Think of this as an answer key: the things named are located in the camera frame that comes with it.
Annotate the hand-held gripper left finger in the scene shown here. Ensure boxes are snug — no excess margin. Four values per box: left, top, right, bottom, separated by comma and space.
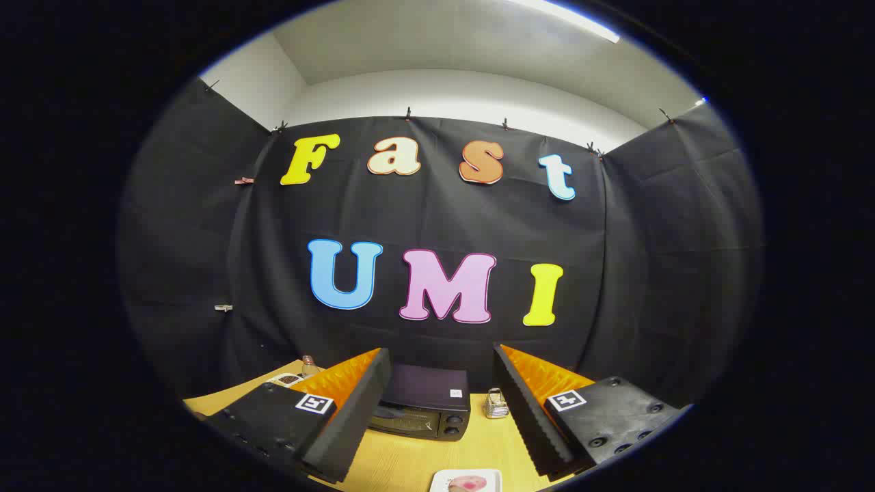
205, 347, 392, 484

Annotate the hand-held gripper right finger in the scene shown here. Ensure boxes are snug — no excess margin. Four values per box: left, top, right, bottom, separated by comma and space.
493, 343, 684, 480

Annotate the black toaster oven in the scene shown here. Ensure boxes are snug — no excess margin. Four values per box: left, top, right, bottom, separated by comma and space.
367, 364, 472, 441

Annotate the white food tray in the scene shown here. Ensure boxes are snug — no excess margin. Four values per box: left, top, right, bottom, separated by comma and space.
430, 469, 503, 492

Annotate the clear wire utensil basket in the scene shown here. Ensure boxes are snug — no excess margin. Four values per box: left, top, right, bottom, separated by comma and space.
483, 388, 511, 420

